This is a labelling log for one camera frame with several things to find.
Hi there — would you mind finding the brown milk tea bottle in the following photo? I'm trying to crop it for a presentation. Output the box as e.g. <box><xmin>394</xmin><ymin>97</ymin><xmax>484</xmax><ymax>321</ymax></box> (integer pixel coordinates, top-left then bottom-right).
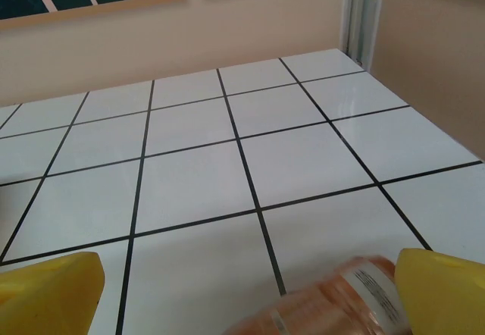
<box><xmin>223</xmin><ymin>254</ymin><xmax>412</xmax><ymax>335</ymax></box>

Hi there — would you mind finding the right gripper black yellow left finger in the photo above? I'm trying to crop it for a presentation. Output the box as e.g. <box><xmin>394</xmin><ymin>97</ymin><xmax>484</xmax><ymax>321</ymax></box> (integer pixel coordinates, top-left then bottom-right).
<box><xmin>0</xmin><ymin>251</ymin><xmax>106</xmax><ymax>335</ymax></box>

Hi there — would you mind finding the right aluminium corner post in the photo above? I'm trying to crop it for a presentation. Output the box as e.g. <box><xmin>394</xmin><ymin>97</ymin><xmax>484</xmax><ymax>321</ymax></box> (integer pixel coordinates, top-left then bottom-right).
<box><xmin>340</xmin><ymin>0</ymin><xmax>384</xmax><ymax>65</ymax></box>

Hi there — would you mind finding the right gripper black yellow right finger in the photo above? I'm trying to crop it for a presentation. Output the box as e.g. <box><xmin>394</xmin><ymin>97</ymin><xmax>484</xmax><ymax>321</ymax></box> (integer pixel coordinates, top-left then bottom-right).
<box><xmin>395</xmin><ymin>247</ymin><xmax>485</xmax><ymax>335</ymax></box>

